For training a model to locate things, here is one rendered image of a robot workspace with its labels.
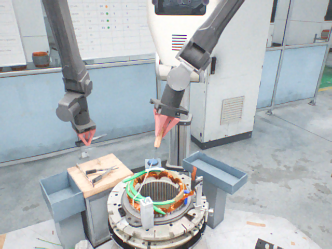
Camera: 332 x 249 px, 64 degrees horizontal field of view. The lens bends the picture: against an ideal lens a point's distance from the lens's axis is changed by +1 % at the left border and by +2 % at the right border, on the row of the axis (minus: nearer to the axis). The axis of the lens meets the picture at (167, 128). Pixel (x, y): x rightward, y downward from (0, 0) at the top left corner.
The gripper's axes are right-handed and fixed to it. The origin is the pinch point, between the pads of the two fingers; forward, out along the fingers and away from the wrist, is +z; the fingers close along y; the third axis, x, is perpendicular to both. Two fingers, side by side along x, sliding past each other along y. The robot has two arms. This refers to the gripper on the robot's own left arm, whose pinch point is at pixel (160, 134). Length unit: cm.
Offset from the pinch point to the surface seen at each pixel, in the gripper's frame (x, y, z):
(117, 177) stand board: 21.3, -1.4, 27.1
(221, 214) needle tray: 13, 47, 35
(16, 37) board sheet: 215, -63, 2
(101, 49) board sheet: 223, 11, -10
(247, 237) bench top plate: 2, 55, 38
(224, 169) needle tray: 15.3, 40.9, 14.6
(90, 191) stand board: 17.1, -11.2, 31.3
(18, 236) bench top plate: 37, -30, 68
